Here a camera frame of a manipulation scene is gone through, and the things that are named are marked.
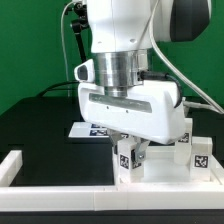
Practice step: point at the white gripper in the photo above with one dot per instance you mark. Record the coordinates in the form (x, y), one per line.
(150, 111)

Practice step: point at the white square tabletop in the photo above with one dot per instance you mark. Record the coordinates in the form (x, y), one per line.
(159, 167)

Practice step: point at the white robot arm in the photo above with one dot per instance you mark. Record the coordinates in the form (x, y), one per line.
(117, 88)

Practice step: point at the white U-shaped obstacle fence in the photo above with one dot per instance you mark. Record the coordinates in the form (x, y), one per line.
(133, 196)

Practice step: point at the white marker base plate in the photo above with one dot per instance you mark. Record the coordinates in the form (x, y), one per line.
(87, 130)

